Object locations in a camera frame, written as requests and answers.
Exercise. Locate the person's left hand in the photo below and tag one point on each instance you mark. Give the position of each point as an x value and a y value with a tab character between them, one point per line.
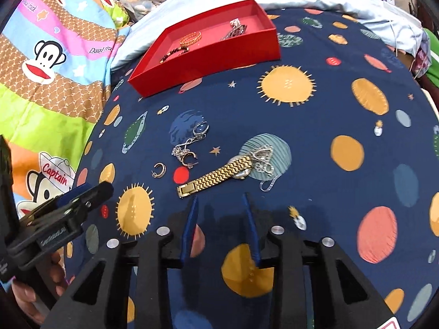
26	297

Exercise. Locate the gold cuff bangle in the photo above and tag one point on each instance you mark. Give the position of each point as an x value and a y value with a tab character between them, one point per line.
190	39

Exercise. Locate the colourful monkey cartoon blanket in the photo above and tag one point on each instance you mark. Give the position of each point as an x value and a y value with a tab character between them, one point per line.
55	81

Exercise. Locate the navy space print sheet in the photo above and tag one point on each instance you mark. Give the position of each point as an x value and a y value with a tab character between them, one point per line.
355	144

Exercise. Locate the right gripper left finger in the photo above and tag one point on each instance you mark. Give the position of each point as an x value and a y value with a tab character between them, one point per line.
98	297

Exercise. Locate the red jewelry tray box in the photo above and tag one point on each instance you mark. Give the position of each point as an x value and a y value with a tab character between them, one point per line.
166	64

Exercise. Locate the silver metal watch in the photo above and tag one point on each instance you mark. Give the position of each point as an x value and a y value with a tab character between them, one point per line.
236	31

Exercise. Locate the gold hoop earring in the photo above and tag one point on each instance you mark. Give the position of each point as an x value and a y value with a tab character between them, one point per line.
188	159
159	170

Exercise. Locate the gold metal watch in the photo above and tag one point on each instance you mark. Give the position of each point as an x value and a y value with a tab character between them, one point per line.
238	168

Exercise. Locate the green cloth item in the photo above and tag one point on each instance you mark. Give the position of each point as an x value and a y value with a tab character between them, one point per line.
432	71

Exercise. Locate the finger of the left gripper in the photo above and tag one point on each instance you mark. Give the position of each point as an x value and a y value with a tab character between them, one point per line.
89	200
66	198

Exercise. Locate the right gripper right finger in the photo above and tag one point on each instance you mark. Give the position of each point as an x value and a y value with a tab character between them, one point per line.
313	281

